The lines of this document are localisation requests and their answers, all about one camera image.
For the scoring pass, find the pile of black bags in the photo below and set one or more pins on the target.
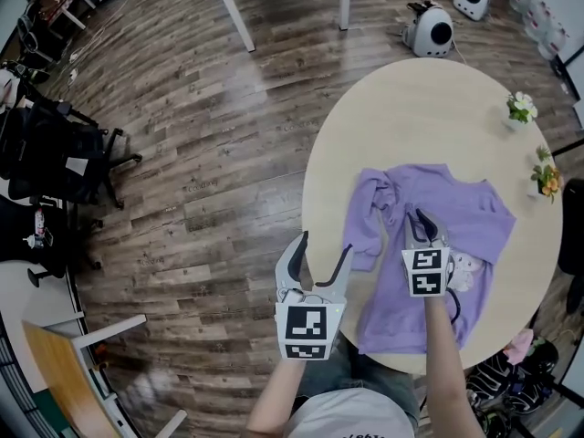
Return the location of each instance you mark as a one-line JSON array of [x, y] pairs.
[[515, 386]]

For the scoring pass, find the purple long-sleeved top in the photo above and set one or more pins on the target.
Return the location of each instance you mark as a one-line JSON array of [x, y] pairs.
[[474, 212]]

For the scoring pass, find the black stool with clutter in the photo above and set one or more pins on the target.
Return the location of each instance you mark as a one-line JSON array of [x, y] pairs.
[[32, 240]]

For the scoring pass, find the person's blue jeans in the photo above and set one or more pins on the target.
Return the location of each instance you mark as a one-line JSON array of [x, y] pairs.
[[365, 372]]

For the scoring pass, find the person's right forearm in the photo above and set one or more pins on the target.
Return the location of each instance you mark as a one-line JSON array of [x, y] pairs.
[[445, 368]]

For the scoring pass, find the black office chair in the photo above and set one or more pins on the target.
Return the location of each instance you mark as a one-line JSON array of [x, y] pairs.
[[55, 153]]

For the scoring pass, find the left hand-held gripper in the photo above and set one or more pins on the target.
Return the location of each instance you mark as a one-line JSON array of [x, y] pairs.
[[305, 322]]

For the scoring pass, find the white flower potted plant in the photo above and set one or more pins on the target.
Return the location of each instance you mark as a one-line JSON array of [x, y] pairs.
[[520, 107]]

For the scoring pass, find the white table leg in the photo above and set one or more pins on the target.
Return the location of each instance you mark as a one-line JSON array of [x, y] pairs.
[[345, 0], [235, 16]]

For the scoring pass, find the wooden desk with white frame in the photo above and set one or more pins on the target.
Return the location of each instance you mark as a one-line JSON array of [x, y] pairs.
[[59, 368]]

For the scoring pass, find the pack of water bottles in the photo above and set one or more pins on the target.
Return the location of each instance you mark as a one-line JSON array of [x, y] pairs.
[[538, 12]]

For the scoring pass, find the person's left forearm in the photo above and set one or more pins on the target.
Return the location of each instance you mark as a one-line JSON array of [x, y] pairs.
[[276, 395]]

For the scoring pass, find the orange flower potted plant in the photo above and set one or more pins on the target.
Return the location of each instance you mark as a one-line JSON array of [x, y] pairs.
[[545, 176]]

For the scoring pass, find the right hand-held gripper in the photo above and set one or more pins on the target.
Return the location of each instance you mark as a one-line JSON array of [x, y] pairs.
[[425, 272]]

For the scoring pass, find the pink cloth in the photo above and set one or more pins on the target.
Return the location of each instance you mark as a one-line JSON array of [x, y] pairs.
[[520, 345]]

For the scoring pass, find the person's grey shirt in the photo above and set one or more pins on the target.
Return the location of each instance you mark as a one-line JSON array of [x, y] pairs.
[[351, 415]]

